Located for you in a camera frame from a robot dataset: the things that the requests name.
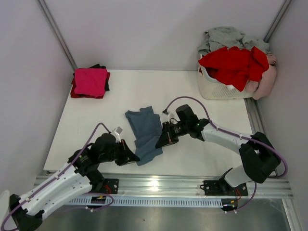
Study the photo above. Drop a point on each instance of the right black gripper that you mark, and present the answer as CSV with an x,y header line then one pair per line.
x,y
165,138

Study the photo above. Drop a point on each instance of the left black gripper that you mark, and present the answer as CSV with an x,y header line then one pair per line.
x,y
127,156

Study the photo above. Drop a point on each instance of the blue grey t shirt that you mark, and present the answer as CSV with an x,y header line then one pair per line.
x,y
147,128

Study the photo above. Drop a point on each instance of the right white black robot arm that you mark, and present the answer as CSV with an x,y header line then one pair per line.
x,y
257,154

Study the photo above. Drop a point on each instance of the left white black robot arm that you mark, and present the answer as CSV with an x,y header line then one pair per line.
x,y
78,176

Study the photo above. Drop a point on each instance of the folded pink t shirt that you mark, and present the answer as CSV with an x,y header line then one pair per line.
x,y
89,81

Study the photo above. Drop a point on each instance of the folded black t shirt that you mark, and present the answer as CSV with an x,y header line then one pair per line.
x,y
106,77

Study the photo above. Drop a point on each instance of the light pink t shirt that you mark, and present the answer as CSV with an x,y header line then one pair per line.
x,y
264,87

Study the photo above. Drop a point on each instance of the right corner aluminium profile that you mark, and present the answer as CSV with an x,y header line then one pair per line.
x,y
277,20

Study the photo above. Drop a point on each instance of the corner aluminium profile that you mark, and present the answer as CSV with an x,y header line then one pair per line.
x,y
277,20
56,31

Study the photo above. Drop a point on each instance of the left corner aluminium profile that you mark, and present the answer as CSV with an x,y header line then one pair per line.
x,y
56,31

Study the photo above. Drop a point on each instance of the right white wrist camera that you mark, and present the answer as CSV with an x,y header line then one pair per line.
x,y
168,116

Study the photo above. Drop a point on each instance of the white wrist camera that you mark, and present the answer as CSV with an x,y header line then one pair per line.
x,y
116,133
168,116

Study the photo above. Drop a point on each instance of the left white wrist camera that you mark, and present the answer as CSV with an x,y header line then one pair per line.
x,y
116,133

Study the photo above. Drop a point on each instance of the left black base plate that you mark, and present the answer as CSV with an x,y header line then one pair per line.
x,y
110,186

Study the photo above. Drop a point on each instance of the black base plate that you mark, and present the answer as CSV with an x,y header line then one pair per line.
x,y
211,188
110,186

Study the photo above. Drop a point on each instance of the aluminium mounting rail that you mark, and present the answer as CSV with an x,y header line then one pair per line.
x,y
137,185

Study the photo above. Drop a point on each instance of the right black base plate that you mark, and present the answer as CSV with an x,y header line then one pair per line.
x,y
211,188

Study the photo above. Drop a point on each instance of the white slotted cable duct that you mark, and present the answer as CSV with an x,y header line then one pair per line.
x,y
146,201

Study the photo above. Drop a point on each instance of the right side aluminium rail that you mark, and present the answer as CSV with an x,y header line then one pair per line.
x,y
254,116

